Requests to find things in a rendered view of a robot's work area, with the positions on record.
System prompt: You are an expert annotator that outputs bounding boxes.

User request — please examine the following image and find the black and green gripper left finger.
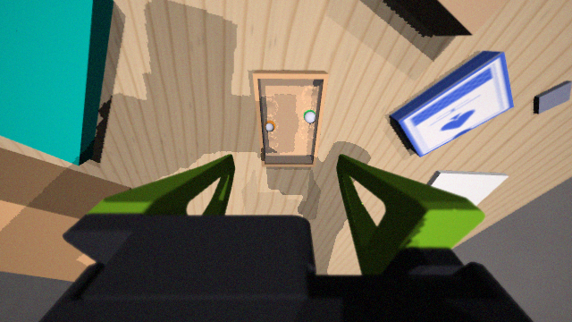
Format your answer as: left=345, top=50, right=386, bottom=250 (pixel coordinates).
left=87, top=154, right=235, bottom=216

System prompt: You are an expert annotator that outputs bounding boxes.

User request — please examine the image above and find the wooden puzzle tray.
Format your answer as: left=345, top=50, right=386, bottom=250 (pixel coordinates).
left=253, top=70, right=329, bottom=167

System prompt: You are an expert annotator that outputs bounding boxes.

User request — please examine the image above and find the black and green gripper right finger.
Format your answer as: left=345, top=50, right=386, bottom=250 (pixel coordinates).
left=336, top=154, right=485, bottom=275

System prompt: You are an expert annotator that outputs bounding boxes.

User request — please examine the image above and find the grey rectangular block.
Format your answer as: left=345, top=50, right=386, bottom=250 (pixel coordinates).
left=534, top=80, right=572, bottom=114

